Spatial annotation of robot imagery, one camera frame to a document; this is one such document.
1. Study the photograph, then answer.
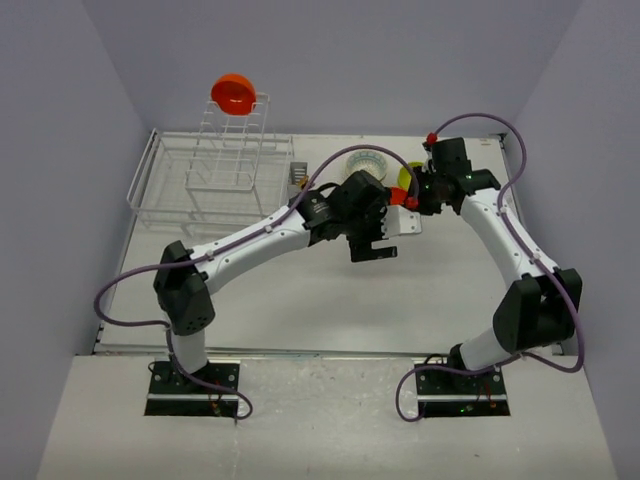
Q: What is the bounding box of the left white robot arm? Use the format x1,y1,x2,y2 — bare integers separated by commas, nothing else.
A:
153,171,397,393

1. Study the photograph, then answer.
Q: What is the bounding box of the white wire dish rack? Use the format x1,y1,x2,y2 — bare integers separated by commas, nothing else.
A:
126,93,295,236

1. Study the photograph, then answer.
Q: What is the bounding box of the orange flower patterned bowl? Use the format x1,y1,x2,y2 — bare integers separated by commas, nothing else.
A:
343,165,387,183

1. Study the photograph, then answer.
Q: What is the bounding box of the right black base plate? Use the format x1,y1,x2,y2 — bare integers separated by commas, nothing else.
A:
415,370,511,418

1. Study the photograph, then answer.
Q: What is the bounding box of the purple cable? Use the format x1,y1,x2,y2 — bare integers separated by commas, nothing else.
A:
394,112,587,425
93,144,421,421

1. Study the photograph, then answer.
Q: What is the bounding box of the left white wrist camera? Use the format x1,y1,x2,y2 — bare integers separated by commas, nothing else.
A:
381,205,422,239

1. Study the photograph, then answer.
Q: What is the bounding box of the blue sun patterned bowl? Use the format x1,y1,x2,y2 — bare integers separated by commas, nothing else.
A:
345,149,388,180

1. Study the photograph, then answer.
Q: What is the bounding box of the grey cutlery holder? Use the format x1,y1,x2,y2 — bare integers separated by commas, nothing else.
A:
289,161,308,188

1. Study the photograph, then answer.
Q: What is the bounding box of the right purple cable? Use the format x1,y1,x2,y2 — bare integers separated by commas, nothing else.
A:
394,112,587,425

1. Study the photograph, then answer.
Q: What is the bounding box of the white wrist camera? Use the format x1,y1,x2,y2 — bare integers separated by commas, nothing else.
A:
422,132,438,159
381,205,422,239

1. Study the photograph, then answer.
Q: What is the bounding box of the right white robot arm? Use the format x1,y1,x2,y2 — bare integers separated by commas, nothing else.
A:
415,134,583,393

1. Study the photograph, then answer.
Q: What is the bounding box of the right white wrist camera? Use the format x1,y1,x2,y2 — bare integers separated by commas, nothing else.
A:
422,132,438,159

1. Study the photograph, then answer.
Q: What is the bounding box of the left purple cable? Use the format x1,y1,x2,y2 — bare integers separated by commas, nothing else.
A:
93,144,421,421

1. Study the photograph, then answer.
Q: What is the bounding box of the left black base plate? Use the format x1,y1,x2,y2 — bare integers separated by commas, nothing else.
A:
144,360,240,418

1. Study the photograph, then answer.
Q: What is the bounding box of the green bowl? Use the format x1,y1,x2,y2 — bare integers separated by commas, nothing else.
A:
396,161,424,191

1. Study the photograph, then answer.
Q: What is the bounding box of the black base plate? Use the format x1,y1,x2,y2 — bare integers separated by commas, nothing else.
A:
144,360,240,418
415,370,511,418

